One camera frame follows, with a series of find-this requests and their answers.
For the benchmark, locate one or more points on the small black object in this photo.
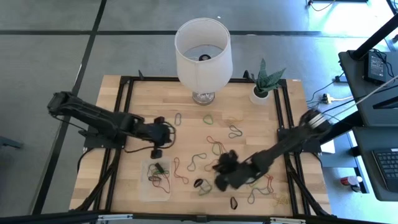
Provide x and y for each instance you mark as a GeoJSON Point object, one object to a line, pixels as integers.
{"type": "Point", "coordinates": [360, 188]}

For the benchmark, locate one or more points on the red rubber band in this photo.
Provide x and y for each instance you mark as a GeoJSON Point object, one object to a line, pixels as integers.
{"type": "Point", "coordinates": [175, 165]}
{"type": "Point", "coordinates": [207, 168]}
{"type": "Point", "coordinates": [209, 137]}
{"type": "Point", "coordinates": [270, 183]}
{"type": "Point", "coordinates": [166, 188]}

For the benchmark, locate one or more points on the white shade silver table lamp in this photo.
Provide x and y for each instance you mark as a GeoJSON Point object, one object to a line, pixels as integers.
{"type": "Point", "coordinates": [203, 71]}

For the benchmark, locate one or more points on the black keyboard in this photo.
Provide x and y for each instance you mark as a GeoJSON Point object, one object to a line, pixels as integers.
{"type": "Point", "coordinates": [387, 168]}

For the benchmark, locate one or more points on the black stand pole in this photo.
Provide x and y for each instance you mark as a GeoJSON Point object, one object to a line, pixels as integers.
{"type": "Point", "coordinates": [376, 35]}

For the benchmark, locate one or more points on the snake plant in white pot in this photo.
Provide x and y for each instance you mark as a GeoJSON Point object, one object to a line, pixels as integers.
{"type": "Point", "coordinates": [264, 82]}

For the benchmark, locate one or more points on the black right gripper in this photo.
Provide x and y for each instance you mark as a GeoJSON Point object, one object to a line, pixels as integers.
{"type": "Point", "coordinates": [245, 174]}

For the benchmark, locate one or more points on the black power adapter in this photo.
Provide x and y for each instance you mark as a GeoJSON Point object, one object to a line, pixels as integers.
{"type": "Point", "coordinates": [374, 67]}

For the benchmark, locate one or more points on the wide black rubber band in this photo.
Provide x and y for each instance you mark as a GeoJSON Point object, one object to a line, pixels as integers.
{"type": "Point", "coordinates": [198, 183]}
{"type": "Point", "coordinates": [159, 168]}

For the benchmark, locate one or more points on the clear plastic bin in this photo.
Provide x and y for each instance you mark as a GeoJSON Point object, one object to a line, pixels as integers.
{"type": "Point", "coordinates": [144, 194]}

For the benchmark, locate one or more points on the black desk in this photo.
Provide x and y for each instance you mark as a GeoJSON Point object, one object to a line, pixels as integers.
{"type": "Point", "coordinates": [367, 161]}
{"type": "Point", "coordinates": [357, 93]}

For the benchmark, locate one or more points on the wide green rubber band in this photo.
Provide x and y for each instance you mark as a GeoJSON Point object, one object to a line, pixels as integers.
{"type": "Point", "coordinates": [206, 191]}

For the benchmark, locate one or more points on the red white bottle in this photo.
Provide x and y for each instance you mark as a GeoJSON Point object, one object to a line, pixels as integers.
{"type": "Point", "coordinates": [349, 180]}

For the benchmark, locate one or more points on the grey floor object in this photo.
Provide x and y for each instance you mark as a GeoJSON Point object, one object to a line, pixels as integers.
{"type": "Point", "coordinates": [9, 143]}

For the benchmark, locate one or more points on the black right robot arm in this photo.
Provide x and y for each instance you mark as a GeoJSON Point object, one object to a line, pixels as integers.
{"type": "Point", "coordinates": [292, 140]}

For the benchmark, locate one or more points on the black rig beam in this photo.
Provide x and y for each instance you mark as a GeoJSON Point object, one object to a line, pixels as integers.
{"type": "Point", "coordinates": [199, 219]}

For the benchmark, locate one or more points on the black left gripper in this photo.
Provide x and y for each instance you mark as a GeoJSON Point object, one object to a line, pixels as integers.
{"type": "Point", "coordinates": [152, 133]}

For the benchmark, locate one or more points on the small blue device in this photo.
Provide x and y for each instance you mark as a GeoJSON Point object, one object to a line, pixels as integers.
{"type": "Point", "coordinates": [342, 79]}

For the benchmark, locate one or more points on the white power strip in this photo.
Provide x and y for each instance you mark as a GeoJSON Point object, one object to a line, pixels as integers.
{"type": "Point", "coordinates": [326, 99]}

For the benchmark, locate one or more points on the thin black rubber band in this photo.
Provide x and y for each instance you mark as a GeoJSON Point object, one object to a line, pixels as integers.
{"type": "Point", "coordinates": [154, 179]}

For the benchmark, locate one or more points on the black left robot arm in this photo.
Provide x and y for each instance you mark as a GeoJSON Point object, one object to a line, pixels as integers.
{"type": "Point", "coordinates": [93, 115]}

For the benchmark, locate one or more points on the white paper sheet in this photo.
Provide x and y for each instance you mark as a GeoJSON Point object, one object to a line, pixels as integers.
{"type": "Point", "coordinates": [328, 147]}

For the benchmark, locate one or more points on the black stand beam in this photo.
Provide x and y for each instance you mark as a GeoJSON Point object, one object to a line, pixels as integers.
{"type": "Point", "coordinates": [342, 126]}

